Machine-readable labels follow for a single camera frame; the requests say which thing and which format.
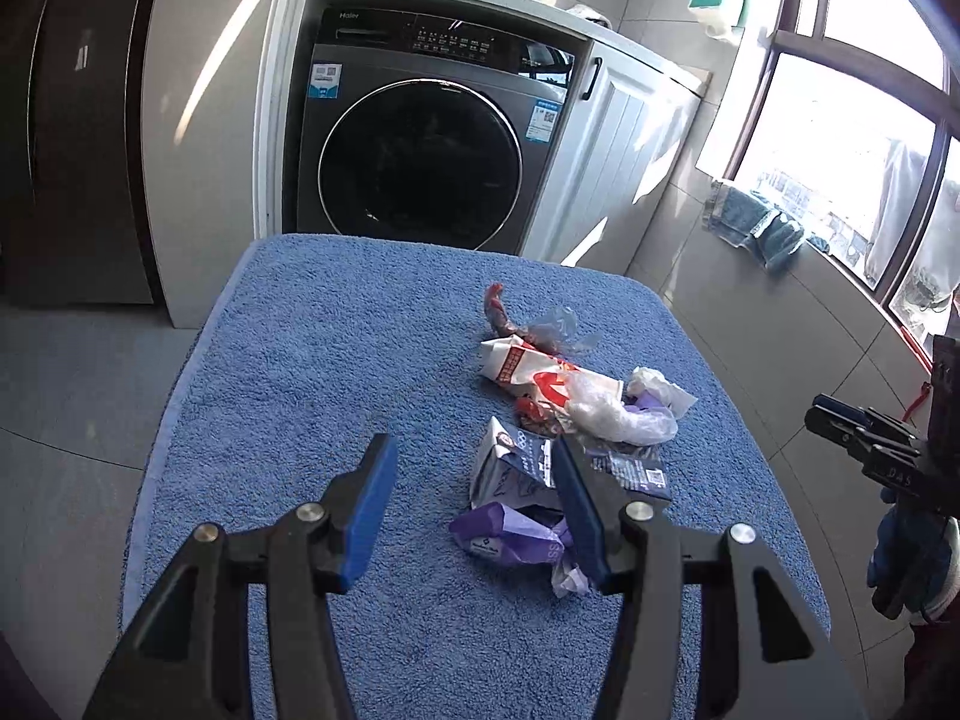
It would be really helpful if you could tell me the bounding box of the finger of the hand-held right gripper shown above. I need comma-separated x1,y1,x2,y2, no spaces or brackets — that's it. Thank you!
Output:
805,406,923,475
816,393,920,445

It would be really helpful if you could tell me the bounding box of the white red carton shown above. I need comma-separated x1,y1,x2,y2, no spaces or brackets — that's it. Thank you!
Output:
480,336,625,425

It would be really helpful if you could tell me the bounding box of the grey front-load washing machine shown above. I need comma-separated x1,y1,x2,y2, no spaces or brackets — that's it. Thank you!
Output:
289,4,580,256

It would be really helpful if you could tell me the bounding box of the purple wrapper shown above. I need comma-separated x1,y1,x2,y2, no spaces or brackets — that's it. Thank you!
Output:
448,501,595,599

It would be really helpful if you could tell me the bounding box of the brown window frame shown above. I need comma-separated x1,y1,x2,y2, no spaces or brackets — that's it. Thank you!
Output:
722,0,960,365

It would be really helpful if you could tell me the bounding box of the white laundry cabinet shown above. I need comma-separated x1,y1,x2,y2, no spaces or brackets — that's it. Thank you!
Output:
251,0,711,275

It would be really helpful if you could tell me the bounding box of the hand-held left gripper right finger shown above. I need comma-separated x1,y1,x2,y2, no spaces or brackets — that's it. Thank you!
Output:
551,436,871,720

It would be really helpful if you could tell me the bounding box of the white hanging garment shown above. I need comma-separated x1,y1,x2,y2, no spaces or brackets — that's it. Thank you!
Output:
862,133,932,287

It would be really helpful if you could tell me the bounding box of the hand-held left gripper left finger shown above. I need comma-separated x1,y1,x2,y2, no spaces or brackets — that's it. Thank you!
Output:
82,433,399,720

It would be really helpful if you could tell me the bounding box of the light blue frayed towel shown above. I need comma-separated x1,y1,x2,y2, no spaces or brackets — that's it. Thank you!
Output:
701,180,775,246

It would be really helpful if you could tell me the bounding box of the navy white carton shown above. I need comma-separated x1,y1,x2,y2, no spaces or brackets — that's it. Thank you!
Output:
469,416,673,520

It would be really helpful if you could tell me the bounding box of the dark tall cabinet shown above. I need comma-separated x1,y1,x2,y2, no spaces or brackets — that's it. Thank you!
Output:
0,0,164,310

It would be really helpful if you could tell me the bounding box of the person's right hand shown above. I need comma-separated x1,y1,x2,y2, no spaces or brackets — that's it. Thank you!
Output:
868,491,960,623

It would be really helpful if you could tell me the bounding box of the blue terry towel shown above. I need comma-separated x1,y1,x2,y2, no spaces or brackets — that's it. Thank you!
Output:
120,232,833,720

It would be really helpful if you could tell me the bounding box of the white translucent plastic bag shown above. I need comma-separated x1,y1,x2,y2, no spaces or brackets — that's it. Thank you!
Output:
562,373,680,446

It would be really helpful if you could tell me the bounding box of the small red foil wrapper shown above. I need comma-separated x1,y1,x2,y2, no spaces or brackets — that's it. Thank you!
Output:
514,397,565,437

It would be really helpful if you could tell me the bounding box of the red twisted wrapper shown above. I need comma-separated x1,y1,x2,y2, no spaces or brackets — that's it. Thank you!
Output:
484,283,572,355

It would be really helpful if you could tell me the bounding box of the white tissue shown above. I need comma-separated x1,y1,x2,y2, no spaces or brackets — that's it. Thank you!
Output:
626,365,699,419

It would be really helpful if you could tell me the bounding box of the person's right forearm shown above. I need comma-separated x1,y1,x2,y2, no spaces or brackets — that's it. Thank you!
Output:
904,610,960,720

